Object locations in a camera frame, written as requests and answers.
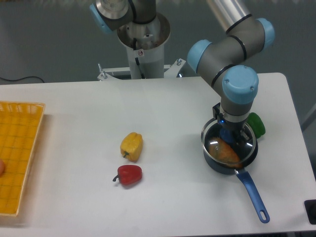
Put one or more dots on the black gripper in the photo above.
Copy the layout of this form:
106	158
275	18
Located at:
236	130

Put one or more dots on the glass pot lid blue knob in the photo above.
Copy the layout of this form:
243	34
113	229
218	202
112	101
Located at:
247	153

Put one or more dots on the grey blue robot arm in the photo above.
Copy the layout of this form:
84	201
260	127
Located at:
245	37

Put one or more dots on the green bell pepper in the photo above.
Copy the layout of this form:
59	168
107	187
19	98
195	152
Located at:
255	122

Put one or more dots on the baked bread pastry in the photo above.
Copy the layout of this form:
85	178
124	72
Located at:
223	153

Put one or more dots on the black device at table edge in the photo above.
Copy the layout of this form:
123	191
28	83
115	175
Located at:
310	206

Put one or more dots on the yellow bell pepper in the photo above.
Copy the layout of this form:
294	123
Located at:
131	146

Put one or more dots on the red bell pepper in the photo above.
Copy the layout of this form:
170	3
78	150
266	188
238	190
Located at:
128	174

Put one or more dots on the yellow wicker basket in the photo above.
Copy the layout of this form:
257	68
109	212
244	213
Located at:
19	127

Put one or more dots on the orange item in basket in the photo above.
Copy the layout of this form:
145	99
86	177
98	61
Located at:
2	167

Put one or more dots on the dark pot blue handle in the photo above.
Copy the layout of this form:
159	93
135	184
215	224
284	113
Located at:
244	176

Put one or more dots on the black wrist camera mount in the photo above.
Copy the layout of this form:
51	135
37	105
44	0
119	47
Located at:
216	112

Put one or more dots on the white mounting frame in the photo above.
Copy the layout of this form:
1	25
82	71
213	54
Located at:
116	72

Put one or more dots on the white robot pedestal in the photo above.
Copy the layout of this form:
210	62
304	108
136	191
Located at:
144	44

